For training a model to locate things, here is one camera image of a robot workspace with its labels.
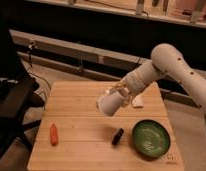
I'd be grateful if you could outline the black marker cap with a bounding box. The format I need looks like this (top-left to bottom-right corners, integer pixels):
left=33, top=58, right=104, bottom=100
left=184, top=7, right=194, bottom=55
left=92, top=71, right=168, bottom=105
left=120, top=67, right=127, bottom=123
left=112, top=128, right=124, bottom=145

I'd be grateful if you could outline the orange toy carrot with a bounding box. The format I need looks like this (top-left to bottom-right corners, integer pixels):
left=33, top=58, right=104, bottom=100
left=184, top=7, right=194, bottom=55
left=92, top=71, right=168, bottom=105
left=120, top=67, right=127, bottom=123
left=50, top=123, right=58, bottom=146

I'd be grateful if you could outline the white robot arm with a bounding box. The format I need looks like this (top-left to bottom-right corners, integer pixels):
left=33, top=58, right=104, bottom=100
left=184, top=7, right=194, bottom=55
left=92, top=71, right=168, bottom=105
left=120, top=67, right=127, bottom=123
left=110, top=43, right=206, bottom=117

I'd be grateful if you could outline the green ceramic plate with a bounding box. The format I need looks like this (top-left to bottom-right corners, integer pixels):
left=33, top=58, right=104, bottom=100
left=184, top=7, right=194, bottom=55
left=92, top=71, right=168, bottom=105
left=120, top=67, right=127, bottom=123
left=132, top=119, right=171, bottom=158

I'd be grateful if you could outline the black cable on floor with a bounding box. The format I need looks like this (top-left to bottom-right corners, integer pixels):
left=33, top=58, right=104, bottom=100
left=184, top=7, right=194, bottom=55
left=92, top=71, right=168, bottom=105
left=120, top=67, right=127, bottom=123
left=20, top=41, right=53, bottom=91

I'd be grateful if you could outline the white eraser block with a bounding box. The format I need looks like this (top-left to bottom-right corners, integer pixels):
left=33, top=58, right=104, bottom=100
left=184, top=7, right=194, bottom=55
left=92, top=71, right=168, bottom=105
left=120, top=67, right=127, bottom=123
left=132, top=95, right=143, bottom=108

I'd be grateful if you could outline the black chair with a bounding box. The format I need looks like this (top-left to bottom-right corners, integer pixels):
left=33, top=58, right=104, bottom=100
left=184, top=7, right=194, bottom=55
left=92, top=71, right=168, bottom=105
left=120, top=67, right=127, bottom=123
left=0, top=76, right=45, bottom=159

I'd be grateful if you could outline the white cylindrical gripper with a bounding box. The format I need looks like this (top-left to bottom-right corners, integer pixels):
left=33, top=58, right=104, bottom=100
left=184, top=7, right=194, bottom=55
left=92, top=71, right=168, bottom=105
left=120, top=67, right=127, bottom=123
left=108, top=81, right=134, bottom=107

